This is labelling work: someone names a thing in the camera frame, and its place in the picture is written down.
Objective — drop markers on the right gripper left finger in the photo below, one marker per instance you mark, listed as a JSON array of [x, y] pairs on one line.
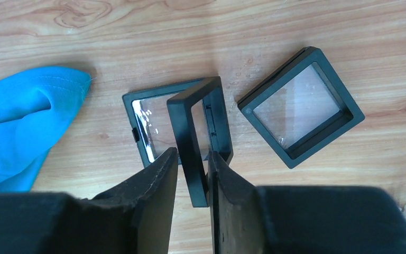
[[134, 216]]

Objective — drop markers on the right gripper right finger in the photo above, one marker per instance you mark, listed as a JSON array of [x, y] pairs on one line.
[[300, 219]]

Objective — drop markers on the black hinged display case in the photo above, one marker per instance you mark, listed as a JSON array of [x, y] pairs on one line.
[[190, 116]]

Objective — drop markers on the teal t-shirt garment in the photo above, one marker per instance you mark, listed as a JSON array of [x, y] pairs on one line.
[[36, 108]]

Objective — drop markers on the black square display case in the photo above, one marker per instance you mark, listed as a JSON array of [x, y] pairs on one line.
[[301, 107]]

